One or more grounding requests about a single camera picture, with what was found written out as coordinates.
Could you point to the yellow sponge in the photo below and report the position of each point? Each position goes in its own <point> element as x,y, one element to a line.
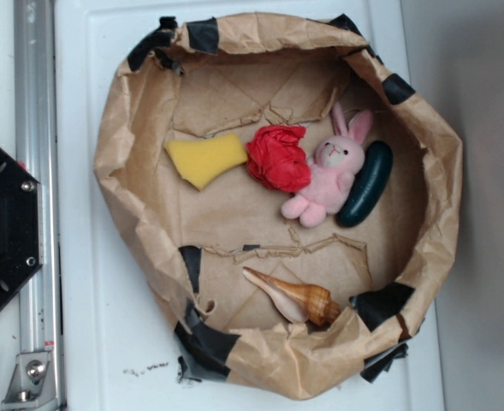
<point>202,161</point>

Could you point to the dark green oblong sponge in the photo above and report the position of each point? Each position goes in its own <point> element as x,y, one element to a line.
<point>368,186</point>

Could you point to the brown paper bag basin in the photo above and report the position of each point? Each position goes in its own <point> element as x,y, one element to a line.
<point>236,74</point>

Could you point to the red crumpled paper ball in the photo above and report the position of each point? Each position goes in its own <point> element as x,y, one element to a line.
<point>276,160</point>

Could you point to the pink plush bunny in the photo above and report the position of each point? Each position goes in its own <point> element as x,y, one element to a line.
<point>334,165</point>

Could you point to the brown spiral seashell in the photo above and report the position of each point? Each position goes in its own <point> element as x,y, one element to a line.
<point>297,302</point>

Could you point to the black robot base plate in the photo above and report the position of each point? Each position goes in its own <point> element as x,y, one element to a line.
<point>20,254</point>

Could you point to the metal corner bracket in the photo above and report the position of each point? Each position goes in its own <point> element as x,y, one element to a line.
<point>32,385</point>

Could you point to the aluminium extrusion rail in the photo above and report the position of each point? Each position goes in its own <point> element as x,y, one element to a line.
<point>35,120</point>

